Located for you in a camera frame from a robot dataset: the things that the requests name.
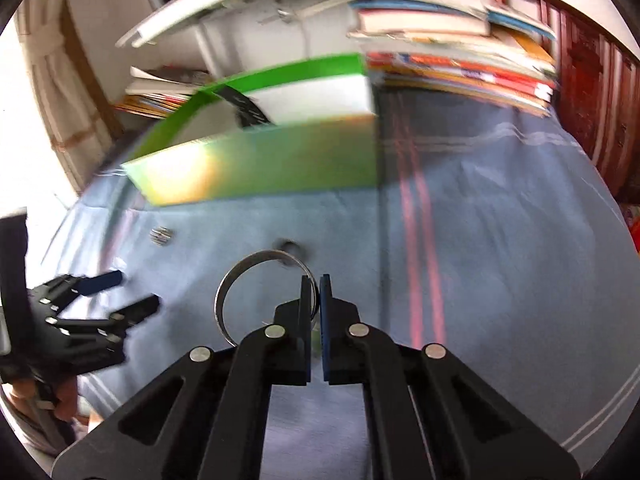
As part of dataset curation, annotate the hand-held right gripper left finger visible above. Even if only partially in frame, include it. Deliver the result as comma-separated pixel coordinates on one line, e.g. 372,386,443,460
51,275,313,480

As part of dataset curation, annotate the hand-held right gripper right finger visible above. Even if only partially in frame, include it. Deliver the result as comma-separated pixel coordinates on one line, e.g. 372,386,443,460
318,273,583,480

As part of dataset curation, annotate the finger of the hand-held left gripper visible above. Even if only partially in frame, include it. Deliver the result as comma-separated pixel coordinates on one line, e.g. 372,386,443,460
45,295,161,342
30,270,123,307

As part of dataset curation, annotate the silver bangle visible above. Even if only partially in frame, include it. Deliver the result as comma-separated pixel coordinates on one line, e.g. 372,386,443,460
214,249,321,348

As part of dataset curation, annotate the green cardboard box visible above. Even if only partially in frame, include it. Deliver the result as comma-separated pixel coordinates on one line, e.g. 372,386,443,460
121,52,380,208

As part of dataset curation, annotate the black wristwatch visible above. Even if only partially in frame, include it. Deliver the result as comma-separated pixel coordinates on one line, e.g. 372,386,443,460
218,85,274,130

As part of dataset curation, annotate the person's left hand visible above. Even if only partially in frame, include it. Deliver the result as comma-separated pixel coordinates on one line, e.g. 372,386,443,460
10,375,81,425

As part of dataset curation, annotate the beige curtain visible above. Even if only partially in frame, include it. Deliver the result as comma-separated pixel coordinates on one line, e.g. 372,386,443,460
15,0,126,196

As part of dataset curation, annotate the stack of books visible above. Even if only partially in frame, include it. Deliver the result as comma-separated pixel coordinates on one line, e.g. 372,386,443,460
347,0,560,118
114,65,213,120

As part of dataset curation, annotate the blue striped blanket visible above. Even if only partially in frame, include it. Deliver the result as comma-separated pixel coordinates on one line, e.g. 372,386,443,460
45,85,640,480

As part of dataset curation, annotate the white shelf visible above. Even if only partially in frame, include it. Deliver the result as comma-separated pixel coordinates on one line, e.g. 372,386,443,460
115,0,361,81

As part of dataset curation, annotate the red box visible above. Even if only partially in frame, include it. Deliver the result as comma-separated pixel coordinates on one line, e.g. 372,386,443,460
627,202,640,253

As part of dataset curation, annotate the red wooden door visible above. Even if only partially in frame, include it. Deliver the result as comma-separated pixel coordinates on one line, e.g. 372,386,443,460
490,0,640,201

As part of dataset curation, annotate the small dark ring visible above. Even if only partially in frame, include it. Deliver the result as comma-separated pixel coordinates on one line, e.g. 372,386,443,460
274,239,307,266

